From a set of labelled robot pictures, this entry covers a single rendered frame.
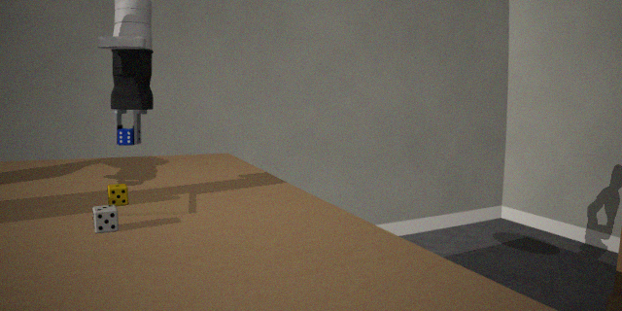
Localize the yellow die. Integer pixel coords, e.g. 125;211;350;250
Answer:
108;184;128;206

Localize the blue die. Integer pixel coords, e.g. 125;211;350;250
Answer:
118;128;134;145

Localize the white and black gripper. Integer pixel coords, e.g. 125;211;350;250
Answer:
97;22;154;144

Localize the white die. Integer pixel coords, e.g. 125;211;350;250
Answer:
92;205;119;233

